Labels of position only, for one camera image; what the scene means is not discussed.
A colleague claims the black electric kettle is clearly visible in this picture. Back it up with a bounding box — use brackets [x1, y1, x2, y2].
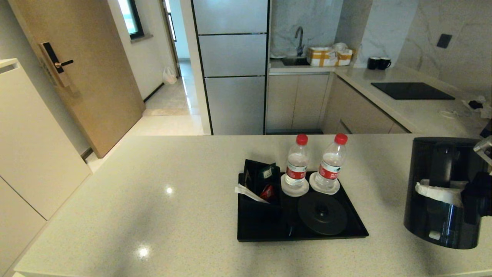
[404, 137, 489, 250]

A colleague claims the clear water bottle red cap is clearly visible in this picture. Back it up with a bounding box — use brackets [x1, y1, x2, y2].
[316, 133, 349, 190]
[284, 133, 310, 192]

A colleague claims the black round kettle base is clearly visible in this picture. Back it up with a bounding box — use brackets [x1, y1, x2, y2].
[298, 191, 348, 235]

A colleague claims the white crumpled cloth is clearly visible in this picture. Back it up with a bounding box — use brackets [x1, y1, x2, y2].
[462, 95, 492, 119]

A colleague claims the black induction cooktop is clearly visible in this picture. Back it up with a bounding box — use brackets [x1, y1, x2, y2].
[371, 82, 456, 100]

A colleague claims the beige counter base cabinet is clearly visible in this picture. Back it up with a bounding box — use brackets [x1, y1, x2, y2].
[322, 75, 411, 134]

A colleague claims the round white coaster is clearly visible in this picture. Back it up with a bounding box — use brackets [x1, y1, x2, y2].
[309, 172, 341, 195]
[281, 172, 310, 197]

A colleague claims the beige sink base cabinet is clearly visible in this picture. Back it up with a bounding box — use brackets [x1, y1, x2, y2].
[266, 73, 332, 134]

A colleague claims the cardboard box yellow tape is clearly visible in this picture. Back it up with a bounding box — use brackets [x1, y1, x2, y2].
[306, 42, 353, 67]

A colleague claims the black rectangular tray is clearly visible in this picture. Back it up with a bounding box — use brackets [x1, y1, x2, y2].
[237, 170, 369, 242]

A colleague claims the black organizer box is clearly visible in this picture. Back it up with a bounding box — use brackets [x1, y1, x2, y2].
[243, 159, 284, 210]

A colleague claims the dark kitchen faucet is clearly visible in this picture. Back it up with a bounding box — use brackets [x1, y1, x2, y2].
[295, 26, 305, 57]

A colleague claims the silver refrigerator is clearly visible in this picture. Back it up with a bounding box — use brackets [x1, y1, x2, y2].
[191, 0, 269, 135]

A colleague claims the white plastic bag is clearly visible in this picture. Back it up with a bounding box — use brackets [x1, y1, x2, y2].
[162, 67, 178, 85]

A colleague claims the dark framed window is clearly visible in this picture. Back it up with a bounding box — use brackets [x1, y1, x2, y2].
[117, 0, 146, 40]

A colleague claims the wooden door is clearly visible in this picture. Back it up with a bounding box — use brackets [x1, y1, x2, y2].
[8, 0, 146, 158]

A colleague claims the white tall cabinet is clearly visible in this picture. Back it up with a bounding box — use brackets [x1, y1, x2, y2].
[0, 58, 93, 277]

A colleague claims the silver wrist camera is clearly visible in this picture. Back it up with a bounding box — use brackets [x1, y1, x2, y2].
[474, 137, 492, 167]

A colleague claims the black door lock handle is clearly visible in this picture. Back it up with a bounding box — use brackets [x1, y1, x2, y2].
[39, 41, 74, 88]

